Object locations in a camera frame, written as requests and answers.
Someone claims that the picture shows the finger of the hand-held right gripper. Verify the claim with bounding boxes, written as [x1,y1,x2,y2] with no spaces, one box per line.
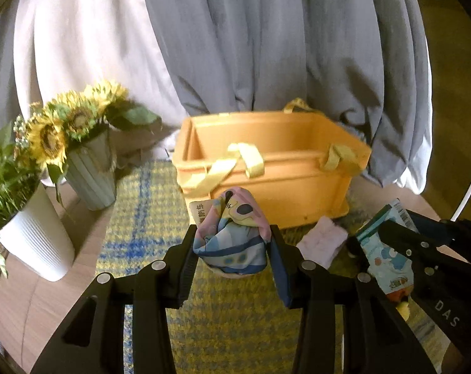
[379,209,471,279]
[346,237,376,278]

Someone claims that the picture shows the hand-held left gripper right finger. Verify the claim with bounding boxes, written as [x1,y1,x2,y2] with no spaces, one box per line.
[267,224,436,374]

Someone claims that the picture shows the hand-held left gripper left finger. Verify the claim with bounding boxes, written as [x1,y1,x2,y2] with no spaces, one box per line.
[30,224,200,374]

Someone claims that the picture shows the light blue snack packet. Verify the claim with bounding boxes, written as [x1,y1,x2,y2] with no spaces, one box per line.
[354,199,419,320]

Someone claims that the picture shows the cartoon print soft cushion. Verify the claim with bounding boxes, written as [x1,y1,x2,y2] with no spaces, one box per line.
[189,187,269,279]

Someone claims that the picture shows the small pink towel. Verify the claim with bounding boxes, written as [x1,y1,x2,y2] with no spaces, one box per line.
[296,217,349,269]

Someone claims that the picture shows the yellow blue checked mat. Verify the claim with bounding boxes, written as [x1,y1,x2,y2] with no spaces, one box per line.
[95,160,451,374]

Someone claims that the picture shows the orange plastic crate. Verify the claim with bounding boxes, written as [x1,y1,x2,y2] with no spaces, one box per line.
[172,110,372,230]

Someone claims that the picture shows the pale green ribbed vase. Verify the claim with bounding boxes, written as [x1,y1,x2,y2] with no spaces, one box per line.
[64,128,117,212]

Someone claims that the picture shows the white ribbed plant pot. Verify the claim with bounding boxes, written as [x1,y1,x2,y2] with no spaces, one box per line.
[0,183,75,282]

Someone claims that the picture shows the artificial sunflower bouquet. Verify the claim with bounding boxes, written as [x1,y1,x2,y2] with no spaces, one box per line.
[14,80,162,203]

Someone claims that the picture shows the green leafy plant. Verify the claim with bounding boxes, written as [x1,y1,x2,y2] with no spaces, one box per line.
[0,122,45,279]

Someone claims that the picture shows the grey curtain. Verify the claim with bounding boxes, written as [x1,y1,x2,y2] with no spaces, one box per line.
[0,0,433,197]

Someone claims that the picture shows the white curtain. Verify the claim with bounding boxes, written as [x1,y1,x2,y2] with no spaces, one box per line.
[15,0,189,188]

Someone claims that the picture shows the yellow fabric strap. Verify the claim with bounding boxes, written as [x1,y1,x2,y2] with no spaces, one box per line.
[321,143,362,173]
[281,97,324,115]
[184,142,266,204]

